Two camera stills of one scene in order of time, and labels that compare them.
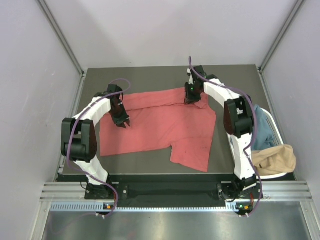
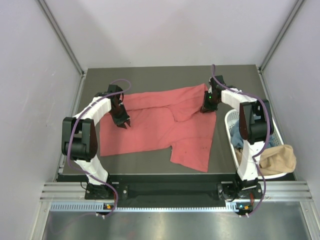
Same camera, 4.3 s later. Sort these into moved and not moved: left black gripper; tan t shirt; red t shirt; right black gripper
Moved: right black gripper
Not moved: red t shirt; tan t shirt; left black gripper
